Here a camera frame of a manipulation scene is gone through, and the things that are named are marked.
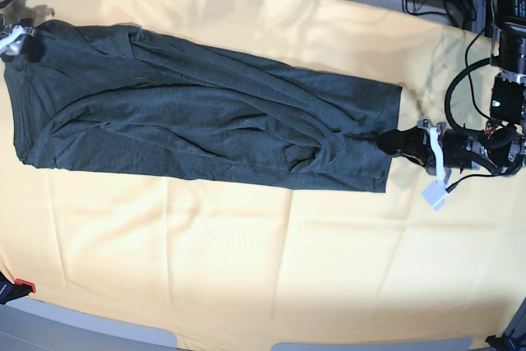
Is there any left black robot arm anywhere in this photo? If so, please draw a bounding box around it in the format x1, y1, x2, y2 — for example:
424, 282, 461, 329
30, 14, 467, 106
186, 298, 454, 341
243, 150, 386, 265
377, 0, 525, 191

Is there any black clamp right corner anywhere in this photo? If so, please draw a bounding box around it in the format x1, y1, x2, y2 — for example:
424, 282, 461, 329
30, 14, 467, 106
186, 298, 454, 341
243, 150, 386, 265
486, 335, 525, 351

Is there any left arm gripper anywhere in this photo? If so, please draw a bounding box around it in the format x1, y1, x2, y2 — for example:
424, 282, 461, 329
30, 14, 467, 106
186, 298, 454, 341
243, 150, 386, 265
376, 118, 452, 182

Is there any dark green long-sleeve shirt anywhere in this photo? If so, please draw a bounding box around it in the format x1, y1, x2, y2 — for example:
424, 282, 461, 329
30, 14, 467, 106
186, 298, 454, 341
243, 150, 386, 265
4, 21, 402, 193

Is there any yellow table cloth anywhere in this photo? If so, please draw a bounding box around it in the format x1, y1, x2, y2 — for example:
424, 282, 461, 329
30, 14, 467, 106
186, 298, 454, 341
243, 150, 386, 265
1, 0, 525, 350

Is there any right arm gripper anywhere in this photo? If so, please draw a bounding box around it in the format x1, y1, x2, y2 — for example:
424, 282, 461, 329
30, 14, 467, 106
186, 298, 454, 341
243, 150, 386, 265
1, 18, 46, 62

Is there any red and black clamp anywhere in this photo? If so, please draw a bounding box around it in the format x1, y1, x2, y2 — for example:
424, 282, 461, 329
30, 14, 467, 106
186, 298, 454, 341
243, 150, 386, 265
0, 273, 36, 305

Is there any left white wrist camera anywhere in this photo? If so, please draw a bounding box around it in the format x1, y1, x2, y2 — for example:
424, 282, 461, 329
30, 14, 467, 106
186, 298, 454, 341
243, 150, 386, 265
422, 181, 448, 211

